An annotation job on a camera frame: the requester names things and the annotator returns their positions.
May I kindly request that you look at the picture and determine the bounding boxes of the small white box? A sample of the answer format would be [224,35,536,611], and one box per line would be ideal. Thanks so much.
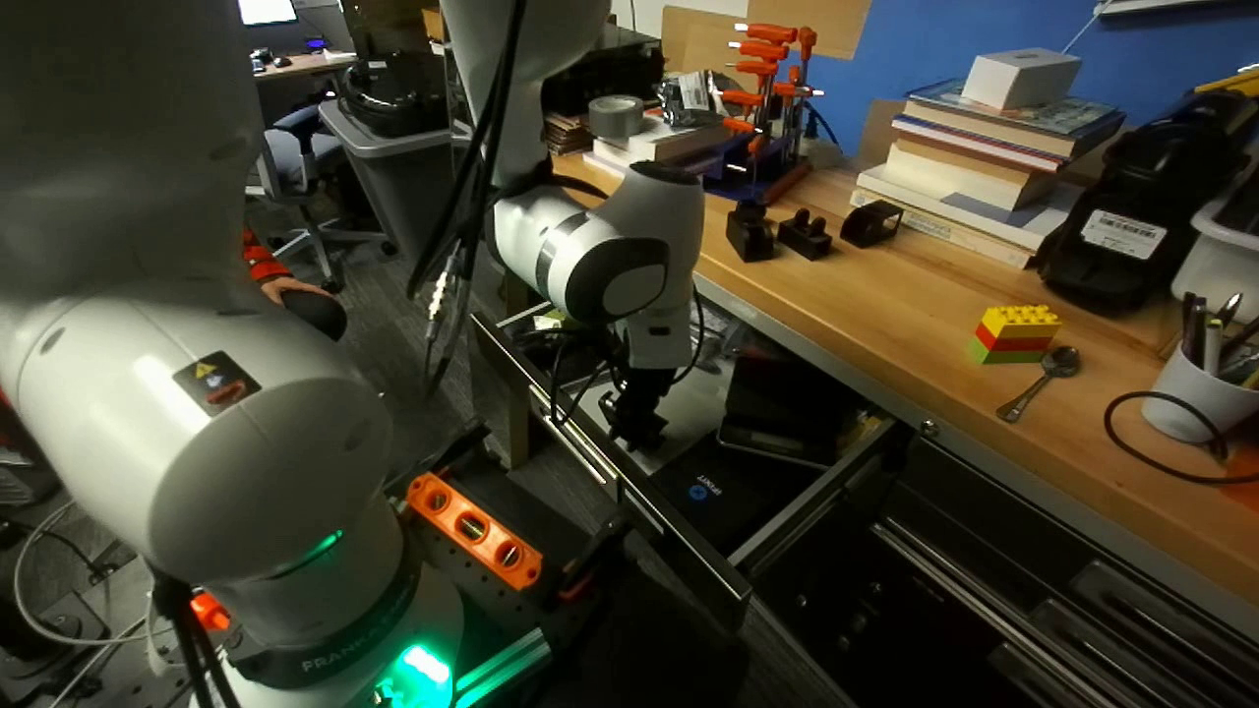
[954,45,1084,118]

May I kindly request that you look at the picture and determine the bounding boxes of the small orange red fixture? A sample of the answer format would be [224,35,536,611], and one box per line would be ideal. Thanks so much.
[183,586,238,638]

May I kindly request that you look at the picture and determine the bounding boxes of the grey workbench drawer cabinet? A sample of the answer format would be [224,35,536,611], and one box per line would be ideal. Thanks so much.
[522,170,1259,708]

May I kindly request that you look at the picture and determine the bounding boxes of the large white book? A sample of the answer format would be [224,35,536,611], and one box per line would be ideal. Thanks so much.
[840,178,1054,275]

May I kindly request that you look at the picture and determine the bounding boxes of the grey office chair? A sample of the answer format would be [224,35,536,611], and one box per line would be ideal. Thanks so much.
[253,98,402,287]

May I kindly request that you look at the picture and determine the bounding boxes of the wooden office desk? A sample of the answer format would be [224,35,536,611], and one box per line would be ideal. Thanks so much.
[249,45,360,89]

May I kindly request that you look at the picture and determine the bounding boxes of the crumpled silver bag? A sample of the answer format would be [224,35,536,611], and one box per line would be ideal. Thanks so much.
[653,69,729,132]

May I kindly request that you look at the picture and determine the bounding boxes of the metal spoon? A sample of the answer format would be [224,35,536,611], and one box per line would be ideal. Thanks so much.
[991,340,1084,427]

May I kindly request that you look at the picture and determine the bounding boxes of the yellow red green Lego stack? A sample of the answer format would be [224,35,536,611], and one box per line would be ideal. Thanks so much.
[973,297,1062,371]

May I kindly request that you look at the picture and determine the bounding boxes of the black digital kitchen scale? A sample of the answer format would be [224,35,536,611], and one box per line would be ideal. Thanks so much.
[717,340,864,472]

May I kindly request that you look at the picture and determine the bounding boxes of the grey duct tape roll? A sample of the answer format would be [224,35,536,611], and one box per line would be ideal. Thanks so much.
[582,89,648,140]

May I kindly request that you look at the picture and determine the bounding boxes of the black hollow plastic part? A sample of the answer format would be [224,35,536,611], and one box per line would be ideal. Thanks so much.
[836,195,910,250]

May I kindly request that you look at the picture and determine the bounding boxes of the looped black cable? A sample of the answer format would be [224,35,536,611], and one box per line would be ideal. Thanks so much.
[1100,385,1259,493]

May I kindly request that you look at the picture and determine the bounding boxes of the orange spirit level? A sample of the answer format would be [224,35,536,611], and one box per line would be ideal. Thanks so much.
[396,469,552,597]

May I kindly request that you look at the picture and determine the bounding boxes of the thick cream paged book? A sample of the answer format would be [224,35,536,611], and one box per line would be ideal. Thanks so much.
[878,128,1071,216]

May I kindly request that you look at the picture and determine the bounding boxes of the white cup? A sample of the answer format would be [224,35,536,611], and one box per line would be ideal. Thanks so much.
[1138,340,1259,449]

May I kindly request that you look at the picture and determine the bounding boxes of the computer monitor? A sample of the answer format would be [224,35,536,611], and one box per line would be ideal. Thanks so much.
[233,0,303,32]

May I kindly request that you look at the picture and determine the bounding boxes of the black label printer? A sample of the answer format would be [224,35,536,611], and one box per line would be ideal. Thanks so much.
[1028,89,1249,318]

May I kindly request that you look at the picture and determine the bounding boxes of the white book stack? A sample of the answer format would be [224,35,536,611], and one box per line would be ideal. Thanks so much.
[579,110,734,180]

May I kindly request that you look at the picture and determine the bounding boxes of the grey metal drawer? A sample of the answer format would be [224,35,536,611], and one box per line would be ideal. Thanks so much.
[465,278,918,638]

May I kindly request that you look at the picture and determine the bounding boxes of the stack of white books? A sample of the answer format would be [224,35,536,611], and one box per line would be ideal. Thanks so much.
[898,82,1128,166]

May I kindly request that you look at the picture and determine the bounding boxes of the grey trash bin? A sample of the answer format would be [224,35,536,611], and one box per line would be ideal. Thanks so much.
[316,93,465,283]

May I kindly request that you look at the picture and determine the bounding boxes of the black handheld controller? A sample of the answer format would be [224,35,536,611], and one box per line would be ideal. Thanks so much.
[276,283,348,346]

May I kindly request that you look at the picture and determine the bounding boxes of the black iFixit case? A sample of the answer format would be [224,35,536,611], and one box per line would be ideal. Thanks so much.
[646,437,825,557]

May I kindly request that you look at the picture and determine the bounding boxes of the yellow paper pad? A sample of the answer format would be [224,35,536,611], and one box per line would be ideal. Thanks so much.
[840,399,898,461]

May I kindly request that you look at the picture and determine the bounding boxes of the black bin liner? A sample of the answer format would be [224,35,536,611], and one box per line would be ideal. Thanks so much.
[339,45,456,132]

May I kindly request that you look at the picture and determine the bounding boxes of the thin black cable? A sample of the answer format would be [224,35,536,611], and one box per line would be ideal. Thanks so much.
[148,583,233,708]

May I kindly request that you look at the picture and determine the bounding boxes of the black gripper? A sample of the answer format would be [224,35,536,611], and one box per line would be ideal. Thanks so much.
[611,351,686,452]

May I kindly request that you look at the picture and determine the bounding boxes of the white plastic tub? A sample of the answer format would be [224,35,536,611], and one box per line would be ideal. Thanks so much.
[1167,153,1259,318]

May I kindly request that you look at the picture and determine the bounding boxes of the white cable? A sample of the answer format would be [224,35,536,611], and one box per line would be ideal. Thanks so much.
[2,503,148,708]

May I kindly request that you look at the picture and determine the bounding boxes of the white wall shelf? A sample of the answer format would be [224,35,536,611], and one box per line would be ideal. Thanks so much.
[1095,0,1259,24]

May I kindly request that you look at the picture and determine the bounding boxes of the person in red jacket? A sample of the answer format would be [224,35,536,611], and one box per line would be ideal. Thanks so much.
[237,233,330,306]

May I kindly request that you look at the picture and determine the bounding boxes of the black two-pronged bracket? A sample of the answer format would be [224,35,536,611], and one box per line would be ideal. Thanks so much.
[619,420,671,461]

